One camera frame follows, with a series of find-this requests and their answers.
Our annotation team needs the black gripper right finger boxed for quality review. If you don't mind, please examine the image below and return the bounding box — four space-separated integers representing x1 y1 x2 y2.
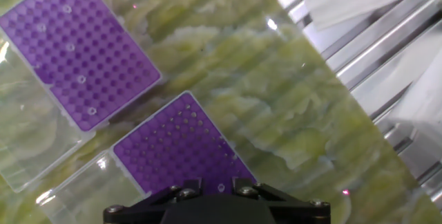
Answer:
231 178 332 224

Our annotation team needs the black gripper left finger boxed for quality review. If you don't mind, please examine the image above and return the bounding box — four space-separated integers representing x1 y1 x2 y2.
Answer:
102 178 204 224

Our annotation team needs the green marble pattern mat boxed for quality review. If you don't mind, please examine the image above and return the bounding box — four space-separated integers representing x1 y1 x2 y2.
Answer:
0 0 442 224

